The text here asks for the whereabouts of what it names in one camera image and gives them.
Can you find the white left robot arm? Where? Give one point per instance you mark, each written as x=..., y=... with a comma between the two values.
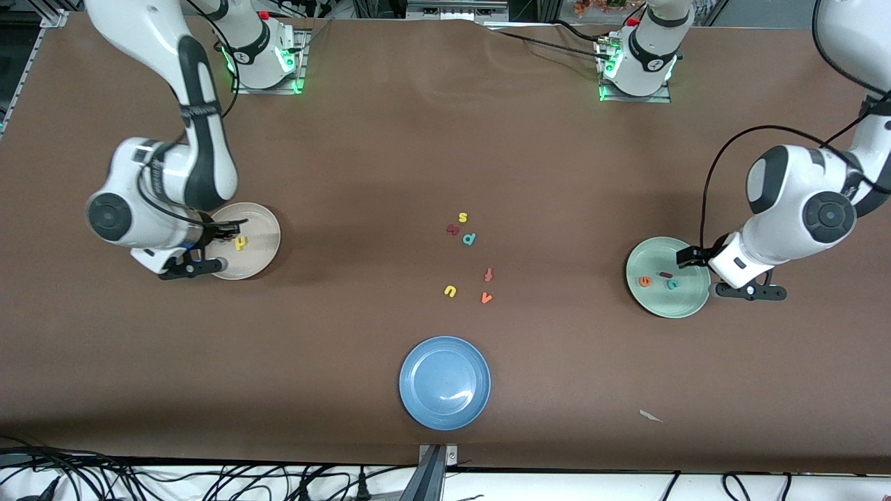
x=800, y=202

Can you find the orange artificial flowers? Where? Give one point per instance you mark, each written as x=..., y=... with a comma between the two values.
x=598, y=5

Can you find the teal foam letter p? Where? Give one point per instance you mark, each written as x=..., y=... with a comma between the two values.
x=470, y=240

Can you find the blue round plate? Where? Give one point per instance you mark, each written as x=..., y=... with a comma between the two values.
x=444, y=383

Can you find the light green round plate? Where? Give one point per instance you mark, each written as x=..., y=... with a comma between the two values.
x=668, y=299

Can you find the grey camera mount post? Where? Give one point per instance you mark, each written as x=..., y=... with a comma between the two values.
x=431, y=480

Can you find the brown paper table cover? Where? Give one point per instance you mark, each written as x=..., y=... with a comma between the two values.
x=209, y=362

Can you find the grey metal rail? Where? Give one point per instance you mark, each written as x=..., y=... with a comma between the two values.
x=452, y=12

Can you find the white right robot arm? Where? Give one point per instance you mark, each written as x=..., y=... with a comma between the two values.
x=202, y=160

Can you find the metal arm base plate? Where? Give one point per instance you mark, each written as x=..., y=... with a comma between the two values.
x=268, y=90
x=637, y=99

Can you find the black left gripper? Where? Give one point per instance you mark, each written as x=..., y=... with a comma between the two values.
x=690, y=257

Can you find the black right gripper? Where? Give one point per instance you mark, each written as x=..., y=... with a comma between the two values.
x=211, y=230

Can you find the white paper scrap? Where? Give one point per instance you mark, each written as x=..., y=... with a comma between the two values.
x=651, y=416

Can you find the aluminium frame profile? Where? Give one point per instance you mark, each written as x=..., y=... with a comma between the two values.
x=52, y=17

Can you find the beige brown round plate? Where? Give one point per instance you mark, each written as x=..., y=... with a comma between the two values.
x=263, y=243

